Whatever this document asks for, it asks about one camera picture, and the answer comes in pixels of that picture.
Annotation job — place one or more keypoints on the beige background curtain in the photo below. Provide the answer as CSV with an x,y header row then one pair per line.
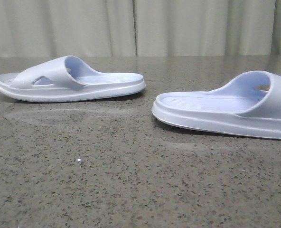
x,y
144,28

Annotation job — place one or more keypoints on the light blue slipper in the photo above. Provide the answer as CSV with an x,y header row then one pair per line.
x,y
68,79
249,105

